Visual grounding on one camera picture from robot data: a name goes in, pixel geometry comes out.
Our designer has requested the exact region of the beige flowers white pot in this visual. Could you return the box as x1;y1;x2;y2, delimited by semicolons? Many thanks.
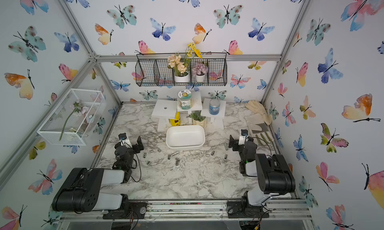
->
168;55;191;83

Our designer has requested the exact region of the grey patterned work glove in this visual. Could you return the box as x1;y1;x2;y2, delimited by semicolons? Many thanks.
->
245;114;274;145

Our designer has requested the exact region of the white display stand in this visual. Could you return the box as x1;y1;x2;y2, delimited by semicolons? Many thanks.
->
151;92;226;132

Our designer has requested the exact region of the white mesh wall basket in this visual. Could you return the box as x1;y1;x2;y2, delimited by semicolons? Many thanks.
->
37;89;106;146

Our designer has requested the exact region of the beige work glove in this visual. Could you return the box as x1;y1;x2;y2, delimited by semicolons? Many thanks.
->
246;100;273;126

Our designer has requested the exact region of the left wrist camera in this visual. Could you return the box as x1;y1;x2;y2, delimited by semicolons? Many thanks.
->
119;133;132;148

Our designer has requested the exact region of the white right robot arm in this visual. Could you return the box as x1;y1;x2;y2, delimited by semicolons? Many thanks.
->
226;135;296;219

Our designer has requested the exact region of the purple flowers white pot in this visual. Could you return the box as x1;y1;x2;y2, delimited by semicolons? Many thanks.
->
192;63;208;83

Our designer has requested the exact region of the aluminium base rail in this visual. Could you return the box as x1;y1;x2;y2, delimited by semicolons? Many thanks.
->
62;198;312;222

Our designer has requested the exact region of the blue can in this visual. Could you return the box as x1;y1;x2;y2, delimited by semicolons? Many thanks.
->
209;99;221;115

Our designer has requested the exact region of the pink artificial rose stem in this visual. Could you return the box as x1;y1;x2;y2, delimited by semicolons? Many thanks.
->
59;100;90;141

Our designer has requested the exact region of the yellow bottle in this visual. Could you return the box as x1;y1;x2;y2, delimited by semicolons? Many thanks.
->
170;112;181;127

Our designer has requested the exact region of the green lidded jar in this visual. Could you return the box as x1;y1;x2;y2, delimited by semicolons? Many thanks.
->
178;89;193;110

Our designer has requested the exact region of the black wire wall basket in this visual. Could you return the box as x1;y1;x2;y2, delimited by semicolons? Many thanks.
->
133;52;228;87

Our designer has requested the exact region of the yellow artificial flower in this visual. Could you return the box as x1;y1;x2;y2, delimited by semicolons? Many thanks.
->
185;43;202;59

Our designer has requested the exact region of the white storage box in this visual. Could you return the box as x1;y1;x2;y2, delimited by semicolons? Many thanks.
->
166;125;206;151

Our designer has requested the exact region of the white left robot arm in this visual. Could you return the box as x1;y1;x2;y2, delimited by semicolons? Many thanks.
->
51;134;144;214

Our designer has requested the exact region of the small succulent pot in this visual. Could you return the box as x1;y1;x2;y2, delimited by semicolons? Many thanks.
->
188;111;207;128

